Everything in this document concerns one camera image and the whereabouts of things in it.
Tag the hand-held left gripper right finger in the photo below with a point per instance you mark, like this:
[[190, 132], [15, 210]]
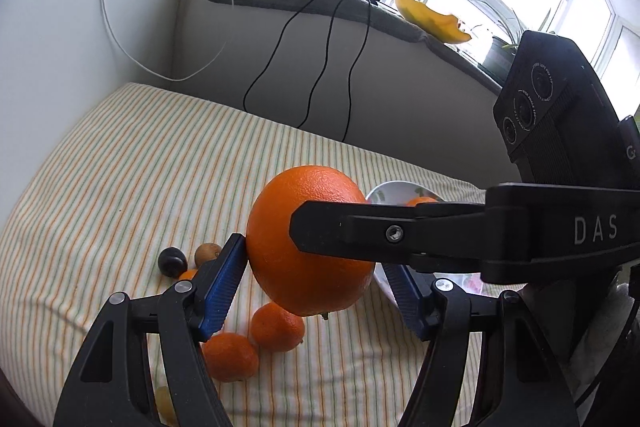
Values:
[[407, 302]]

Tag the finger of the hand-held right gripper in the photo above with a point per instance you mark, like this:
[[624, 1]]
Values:
[[350, 229]]

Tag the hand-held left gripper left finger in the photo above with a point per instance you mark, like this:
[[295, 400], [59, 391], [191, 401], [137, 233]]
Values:
[[222, 289]]

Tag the small tangerine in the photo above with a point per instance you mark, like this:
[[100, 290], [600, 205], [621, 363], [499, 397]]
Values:
[[230, 357], [188, 275], [277, 327], [421, 201]]

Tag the brown kiwi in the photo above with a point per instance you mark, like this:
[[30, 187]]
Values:
[[206, 253]]

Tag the dark plum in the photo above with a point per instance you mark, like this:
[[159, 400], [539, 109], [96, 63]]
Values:
[[172, 262]]

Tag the white floral bowl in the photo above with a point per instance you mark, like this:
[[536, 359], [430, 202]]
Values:
[[395, 192]]

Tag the large orange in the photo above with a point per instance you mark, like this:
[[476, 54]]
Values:
[[290, 272]]

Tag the white cloth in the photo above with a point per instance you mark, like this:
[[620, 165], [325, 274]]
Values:
[[620, 312]]

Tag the yellowish fruit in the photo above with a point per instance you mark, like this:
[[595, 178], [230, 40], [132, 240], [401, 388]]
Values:
[[165, 404]]

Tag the striped bedsheet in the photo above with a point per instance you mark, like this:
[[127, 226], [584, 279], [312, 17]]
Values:
[[125, 182]]

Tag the potted plant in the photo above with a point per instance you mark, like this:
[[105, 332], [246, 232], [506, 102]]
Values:
[[495, 52]]

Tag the yellow curved peel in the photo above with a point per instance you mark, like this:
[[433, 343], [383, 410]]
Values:
[[425, 17]]

